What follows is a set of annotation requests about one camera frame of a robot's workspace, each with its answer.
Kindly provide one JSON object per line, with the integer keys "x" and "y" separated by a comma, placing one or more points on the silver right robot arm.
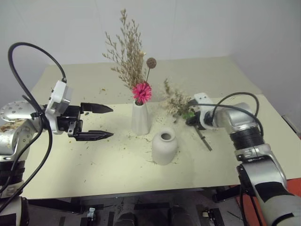
{"x": 258, "y": 160}

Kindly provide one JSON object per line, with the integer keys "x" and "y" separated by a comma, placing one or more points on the dried beige grass bouquet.
{"x": 175, "y": 103}

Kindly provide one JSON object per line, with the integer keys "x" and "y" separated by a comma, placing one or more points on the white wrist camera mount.
{"x": 58, "y": 94}
{"x": 202, "y": 99}

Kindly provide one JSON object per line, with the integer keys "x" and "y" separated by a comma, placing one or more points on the tall white vase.
{"x": 140, "y": 117}

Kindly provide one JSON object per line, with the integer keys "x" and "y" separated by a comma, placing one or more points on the dark rounded shape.
{"x": 125, "y": 220}

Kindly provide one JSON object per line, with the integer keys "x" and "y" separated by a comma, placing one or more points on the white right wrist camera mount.
{"x": 202, "y": 99}

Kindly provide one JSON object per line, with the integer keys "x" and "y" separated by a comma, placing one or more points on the round white vase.
{"x": 164, "y": 150}

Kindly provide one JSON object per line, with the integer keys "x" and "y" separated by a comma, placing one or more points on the red orange floor object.
{"x": 247, "y": 207}

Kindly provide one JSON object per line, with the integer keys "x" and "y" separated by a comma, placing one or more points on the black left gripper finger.
{"x": 94, "y": 135}
{"x": 96, "y": 108}

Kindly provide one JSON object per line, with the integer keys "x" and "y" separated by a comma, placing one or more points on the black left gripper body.
{"x": 70, "y": 113}

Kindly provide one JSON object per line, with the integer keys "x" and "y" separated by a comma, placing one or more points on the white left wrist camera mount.
{"x": 58, "y": 94}

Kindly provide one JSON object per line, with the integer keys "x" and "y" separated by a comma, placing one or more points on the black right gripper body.
{"x": 197, "y": 121}

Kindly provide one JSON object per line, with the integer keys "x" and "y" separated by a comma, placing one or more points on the black table leg foot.
{"x": 225, "y": 194}

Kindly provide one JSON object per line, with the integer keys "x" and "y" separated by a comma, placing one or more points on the dried bouquet with pink flower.
{"x": 141, "y": 93}

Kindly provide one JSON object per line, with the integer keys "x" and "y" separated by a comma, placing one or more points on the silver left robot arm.
{"x": 14, "y": 113}

